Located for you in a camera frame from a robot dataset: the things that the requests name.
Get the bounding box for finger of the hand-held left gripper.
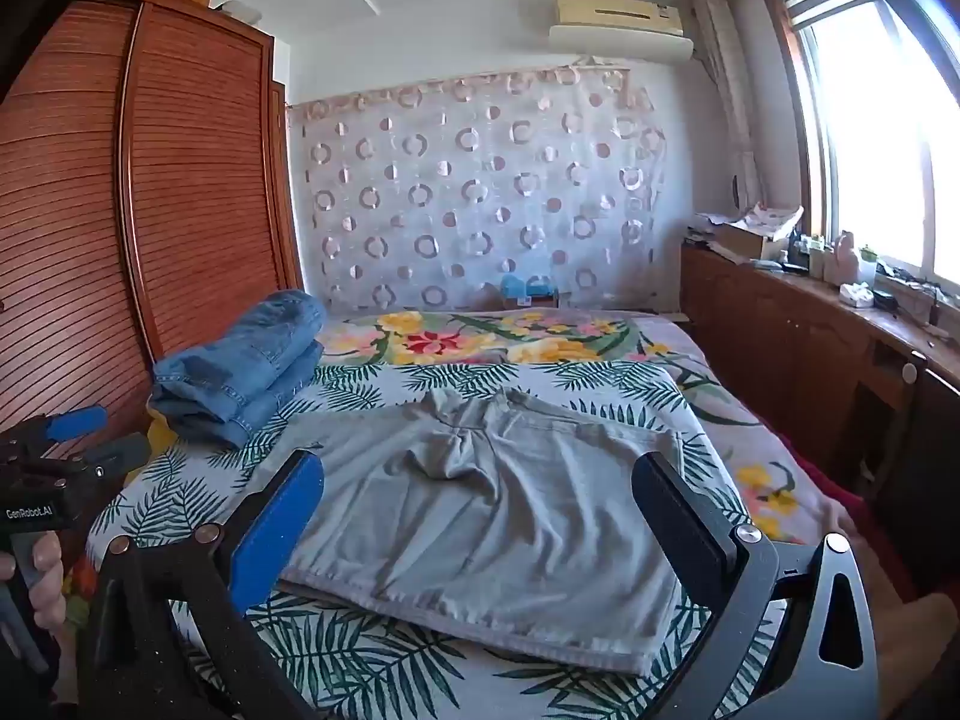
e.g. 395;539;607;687
41;433;153;497
0;405;108;460

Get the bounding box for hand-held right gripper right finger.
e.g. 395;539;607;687
631;452;878;720

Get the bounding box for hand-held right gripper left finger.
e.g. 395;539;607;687
79;450;327;720

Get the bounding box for grey pants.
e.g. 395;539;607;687
247;388;687;680

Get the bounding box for person's left hand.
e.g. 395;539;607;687
30;531;67;632

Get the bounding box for folded blue jeans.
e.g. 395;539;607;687
148;289;327;449

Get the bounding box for leaf print bed sheet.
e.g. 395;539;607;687
86;360;796;720

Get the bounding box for wooden cabinet counter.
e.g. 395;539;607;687
679;240;960;511

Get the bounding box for wooden louvered wardrobe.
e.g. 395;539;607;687
0;0;305;563

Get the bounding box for floral bed blanket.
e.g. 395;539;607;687
64;307;852;627

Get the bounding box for blue plastic bag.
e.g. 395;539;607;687
499;274;560;301

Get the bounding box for open cardboard box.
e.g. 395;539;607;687
712;221;792;261

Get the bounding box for pale detergent jug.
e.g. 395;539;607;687
829;231;862;286

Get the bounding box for white patterned bag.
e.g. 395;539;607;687
739;202;805;237

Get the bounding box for circle patterned sheer curtain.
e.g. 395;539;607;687
289;66;668;316

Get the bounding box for beige window curtain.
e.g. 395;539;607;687
694;0;766;211

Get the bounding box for wooden framed window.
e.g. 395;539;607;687
765;0;960;278

